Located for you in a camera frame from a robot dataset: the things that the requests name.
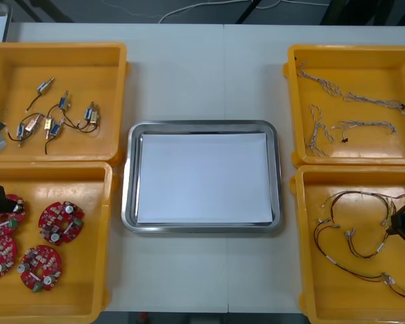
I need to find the white sheet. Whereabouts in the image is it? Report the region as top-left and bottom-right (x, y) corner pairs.
(136, 132), (274, 225)

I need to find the yellow-orange plastic bin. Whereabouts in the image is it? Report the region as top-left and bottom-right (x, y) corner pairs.
(282, 43), (405, 168)
(289, 164), (405, 324)
(0, 161), (119, 324)
(0, 41), (132, 167)

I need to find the pile of metal solenoids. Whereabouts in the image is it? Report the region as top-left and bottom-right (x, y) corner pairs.
(7, 76), (101, 155)

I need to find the red black green-yellow wire harness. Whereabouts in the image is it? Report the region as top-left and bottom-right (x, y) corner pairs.
(343, 197), (401, 260)
(320, 190), (405, 234)
(313, 217), (405, 300)

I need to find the white floor cable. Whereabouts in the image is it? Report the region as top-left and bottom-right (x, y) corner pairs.
(157, 0), (328, 24)

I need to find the black metal leg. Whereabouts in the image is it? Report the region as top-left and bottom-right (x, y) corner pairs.
(234, 0), (264, 24)

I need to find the round red circuit board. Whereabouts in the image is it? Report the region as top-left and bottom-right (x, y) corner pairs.
(0, 194), (26, 239)
(17, 245), (63, 294)
(0, 232), (18, 279)
(38, 200), (85, 246)

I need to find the steel tray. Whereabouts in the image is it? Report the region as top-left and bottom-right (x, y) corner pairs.
(120, 119), (284, 237)

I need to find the blue-white twisted wire harness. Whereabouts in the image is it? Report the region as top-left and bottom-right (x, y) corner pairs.
(305, 103), (335, 159)
(296, 60), (344, 98)
(343, 91), (405, 115)
(331, 119), (398, 144)

